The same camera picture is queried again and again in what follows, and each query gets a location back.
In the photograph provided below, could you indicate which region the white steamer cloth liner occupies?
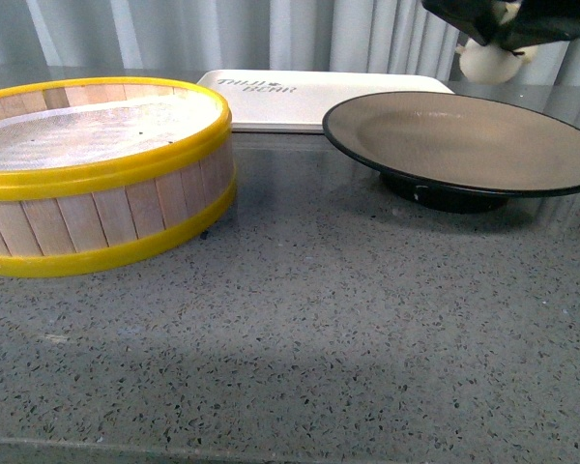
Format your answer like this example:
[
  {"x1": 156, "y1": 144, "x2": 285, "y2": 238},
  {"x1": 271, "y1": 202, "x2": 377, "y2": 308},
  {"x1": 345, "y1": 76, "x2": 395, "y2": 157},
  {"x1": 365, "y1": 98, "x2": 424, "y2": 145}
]
[{"x1": 0, "y1": 92, "x2": 221, "y2": 171}]

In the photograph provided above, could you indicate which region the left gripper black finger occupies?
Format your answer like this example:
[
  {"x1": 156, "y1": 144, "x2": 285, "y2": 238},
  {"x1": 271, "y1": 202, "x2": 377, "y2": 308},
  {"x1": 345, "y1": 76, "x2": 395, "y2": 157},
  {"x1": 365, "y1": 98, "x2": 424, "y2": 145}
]
[
  {"x1": 497, "y1": 0, "x2": 580, "y2": 50},
  {"x1": 422, "y1": 0, "x2": 504, "y2": 45}
]

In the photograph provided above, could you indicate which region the white rectangular serving tray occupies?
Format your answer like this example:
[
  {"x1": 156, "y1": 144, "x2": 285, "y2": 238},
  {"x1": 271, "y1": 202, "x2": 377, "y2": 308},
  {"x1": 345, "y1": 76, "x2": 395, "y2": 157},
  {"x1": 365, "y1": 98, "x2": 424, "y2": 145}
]
[{"x1": 197, "y1": 70, "x2": 451, "y2": 133}]

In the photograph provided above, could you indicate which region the beige plate with black rim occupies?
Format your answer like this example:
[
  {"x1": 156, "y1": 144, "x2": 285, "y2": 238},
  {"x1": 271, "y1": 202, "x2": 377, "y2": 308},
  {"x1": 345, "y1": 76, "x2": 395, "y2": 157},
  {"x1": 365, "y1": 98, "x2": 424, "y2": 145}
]
[{"x1": 322, "y1": 92, "x2": 580, "y2": 214}]

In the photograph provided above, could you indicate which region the yellow-rimmed bamboo steamer basket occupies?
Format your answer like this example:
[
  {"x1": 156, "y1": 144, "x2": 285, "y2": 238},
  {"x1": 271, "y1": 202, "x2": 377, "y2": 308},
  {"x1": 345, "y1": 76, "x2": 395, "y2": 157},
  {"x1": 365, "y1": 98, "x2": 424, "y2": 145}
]
[{"x1": 0, "y1": 76, "x2": 236, "y2": 277}]

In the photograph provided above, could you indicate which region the grey pleated curtain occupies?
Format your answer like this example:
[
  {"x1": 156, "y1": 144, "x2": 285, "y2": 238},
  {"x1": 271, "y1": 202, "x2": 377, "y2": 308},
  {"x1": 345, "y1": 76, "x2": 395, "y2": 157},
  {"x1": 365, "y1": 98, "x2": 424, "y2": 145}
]
[{"x1": 0, "y1": 0, "x2": 580, "y2": 86}]

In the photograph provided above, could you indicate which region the white steamed bun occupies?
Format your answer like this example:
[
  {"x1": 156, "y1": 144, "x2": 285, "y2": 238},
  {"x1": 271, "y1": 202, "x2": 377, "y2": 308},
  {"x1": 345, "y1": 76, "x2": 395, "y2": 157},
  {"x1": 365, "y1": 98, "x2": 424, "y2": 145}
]
[{"x1": 455, "y1": 1, "x2": 538, "y2": 84}]

